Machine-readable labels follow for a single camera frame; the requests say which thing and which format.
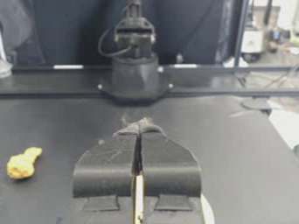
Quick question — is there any white cart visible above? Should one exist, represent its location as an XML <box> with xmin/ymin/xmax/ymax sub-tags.
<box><xmin>240</xmin><ymin>26</ymin><xmax>268</xmax><ymax>63</ymax></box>

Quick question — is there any black metal frame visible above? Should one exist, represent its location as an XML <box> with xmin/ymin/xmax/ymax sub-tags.
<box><xmin>0</xmin><ymin>0</ymin><xmax>299</xmax><ymax>99</ymax></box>

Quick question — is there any white flat board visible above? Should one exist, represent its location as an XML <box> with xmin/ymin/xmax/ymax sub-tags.
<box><xmin>268</xmin><ymin>108</ymin><xmax>299</xmax><ymax>151</ymax></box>

